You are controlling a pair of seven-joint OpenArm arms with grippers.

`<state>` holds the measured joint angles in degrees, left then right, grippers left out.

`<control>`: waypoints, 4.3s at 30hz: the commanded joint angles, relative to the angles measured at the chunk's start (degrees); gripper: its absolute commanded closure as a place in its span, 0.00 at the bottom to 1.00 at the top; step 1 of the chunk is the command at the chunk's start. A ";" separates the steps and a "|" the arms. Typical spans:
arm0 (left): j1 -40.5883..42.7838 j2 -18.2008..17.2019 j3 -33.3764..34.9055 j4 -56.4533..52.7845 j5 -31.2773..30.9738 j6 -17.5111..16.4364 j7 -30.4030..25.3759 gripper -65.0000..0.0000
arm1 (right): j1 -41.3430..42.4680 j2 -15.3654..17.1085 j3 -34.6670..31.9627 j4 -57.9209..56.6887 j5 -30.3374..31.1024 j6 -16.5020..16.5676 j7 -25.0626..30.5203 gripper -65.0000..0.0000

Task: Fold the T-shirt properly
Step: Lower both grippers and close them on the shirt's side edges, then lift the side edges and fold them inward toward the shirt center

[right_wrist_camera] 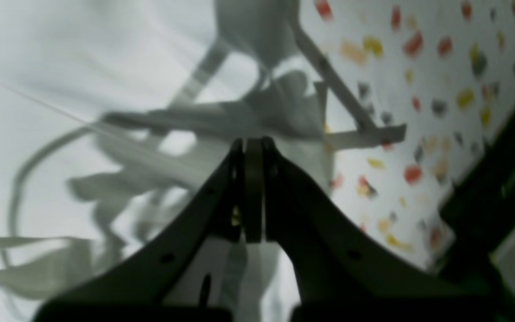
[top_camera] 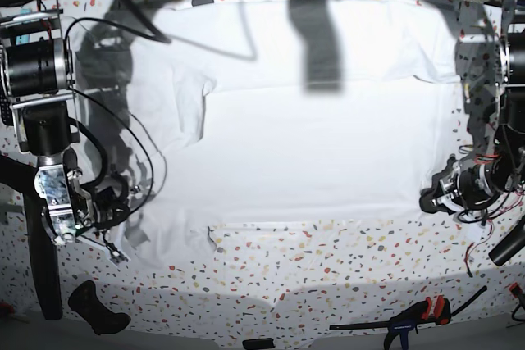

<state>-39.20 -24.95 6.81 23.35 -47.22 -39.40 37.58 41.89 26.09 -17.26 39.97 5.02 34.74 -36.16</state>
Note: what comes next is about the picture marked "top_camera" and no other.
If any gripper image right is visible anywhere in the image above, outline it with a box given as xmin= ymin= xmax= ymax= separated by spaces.
xmin=419 ymin=157 xmax=499 ymax=216

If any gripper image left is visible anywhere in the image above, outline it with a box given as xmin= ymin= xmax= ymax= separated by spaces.
xmin=77 ymin=177 xmax=131 ymax=236

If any white T-shirt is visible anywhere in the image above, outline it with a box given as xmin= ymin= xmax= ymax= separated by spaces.
xmin=72 ymin=0 xmax=461 ymax=261

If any robot arm image left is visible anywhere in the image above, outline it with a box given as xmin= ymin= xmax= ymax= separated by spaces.
xmin=1 ymin=0 xmax=130 ymax=245

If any black cylinder flashlight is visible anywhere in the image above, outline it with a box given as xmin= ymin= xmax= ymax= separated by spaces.
xmin=489 ymin=217 xmax=524 ymax=266

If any black chair armrest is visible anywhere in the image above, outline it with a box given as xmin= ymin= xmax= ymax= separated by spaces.
xmin=1 ymin=156 xmax=62 ymax=320

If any black game controller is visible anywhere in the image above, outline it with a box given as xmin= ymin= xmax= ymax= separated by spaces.
xmin=68 ymin=280 xmax=131 ymax=335

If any small orange clip right edge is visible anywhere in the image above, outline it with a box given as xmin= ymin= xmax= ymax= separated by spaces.
xmin=509 ymin=283 xmax=523 ymax=298

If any black orange bar clamp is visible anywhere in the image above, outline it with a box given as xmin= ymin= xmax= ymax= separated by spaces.
xmin=329 ymin=285 xmax=487 ymax=350

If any black TV remote control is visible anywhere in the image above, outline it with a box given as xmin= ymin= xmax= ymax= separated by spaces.
xmin=0 ymin=92 xmax=13 ymax=126

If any teal marker pen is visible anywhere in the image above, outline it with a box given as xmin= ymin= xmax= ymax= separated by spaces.
xmin=16 ymin=8 xmax=32 ymax=45

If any terrazzo pattern table cloth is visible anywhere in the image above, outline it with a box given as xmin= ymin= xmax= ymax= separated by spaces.
xmin=43 ymin=0 xmax=524 ymax=348

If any small black rectangular device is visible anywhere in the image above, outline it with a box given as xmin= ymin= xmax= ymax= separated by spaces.
xmin=242 ymin=338 xmax=276 ymax=350

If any wrist camera board image left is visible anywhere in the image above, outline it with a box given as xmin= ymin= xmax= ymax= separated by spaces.
xmin=106 ymin=243 xmax=128 ymax=266

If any red black wire bundle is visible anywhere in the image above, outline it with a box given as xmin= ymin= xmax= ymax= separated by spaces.
xmin=454 ymin=143 xmax=525 ymax=278

